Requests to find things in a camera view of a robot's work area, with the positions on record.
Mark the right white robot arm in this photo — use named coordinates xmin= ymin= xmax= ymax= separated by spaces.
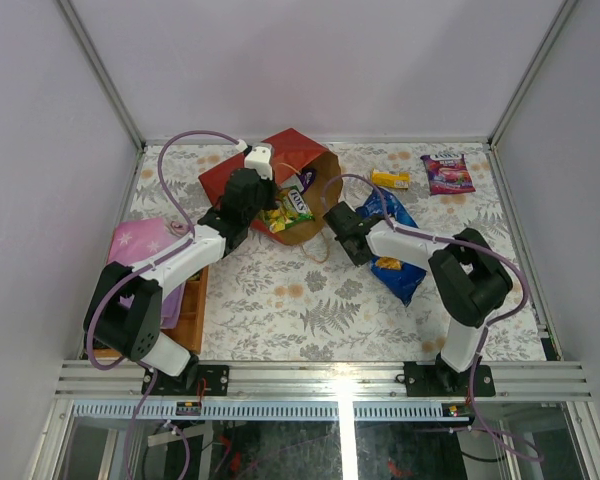
xmin=324 ymin=202 xmax=513 ymax=395

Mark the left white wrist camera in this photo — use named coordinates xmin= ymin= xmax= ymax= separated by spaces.
xmin=236 ymin=139 xmax=274 ymax=180

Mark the wooden tray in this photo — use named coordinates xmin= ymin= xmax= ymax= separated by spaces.
xmin=83 ymin=262 xmax=208 ymax=361

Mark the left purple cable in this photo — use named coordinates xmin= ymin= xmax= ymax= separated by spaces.
xmin=83 ymin=130 xmax=251 ymax=480

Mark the aluminium front rail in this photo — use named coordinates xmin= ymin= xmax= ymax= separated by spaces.
xmin=54 ymin=360 xmax=592 ymax=402

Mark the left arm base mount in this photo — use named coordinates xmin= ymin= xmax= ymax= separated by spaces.
xmin=150 ymin=364 xmax=230 ymax=398

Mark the red paper bag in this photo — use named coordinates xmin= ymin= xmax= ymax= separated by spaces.
xmin=198 ymin=128 xmax=344 ymax=264

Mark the blue silver chips bag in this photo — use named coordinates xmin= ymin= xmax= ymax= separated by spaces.
xmin=356 ymin=188 xmax=427 ymax=306

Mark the purple candy bag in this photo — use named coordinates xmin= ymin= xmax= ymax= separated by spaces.
xmin=421 ymin=153 xmax=475 ymax=195
xmin=296 ymin=168 xmax=317 ymax=194

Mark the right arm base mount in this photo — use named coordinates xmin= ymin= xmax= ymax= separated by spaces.
xmin=403 ymin=362 xmax=496 ymax=398

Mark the yellow snack bag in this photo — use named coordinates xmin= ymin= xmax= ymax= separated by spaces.
xmin=370 ymin=169 xmax=411 ymax=190

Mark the purple pink cloth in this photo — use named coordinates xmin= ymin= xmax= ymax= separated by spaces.
xmin=107 ymin=218 xmax=188 ymax=330

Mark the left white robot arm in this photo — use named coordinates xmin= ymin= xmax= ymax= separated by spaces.
xmin=84 ymin=166 xmax=277 ymax=395

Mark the green candy bag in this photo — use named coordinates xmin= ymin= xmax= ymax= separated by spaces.
xmin=259 ymin=186 xmax=314 ymax=233

